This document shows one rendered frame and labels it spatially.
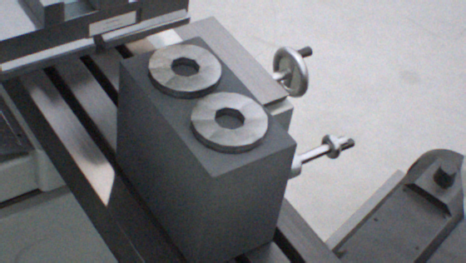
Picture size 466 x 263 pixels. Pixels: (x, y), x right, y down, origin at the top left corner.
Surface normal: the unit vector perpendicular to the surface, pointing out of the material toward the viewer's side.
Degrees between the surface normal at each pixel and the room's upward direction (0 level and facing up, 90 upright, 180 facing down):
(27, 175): 90
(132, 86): 90
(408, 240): 0
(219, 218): 90
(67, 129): 0
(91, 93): 0
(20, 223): 90
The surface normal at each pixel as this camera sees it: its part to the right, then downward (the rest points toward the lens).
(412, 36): 0.12, -0.70
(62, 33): 0.54, 0.64
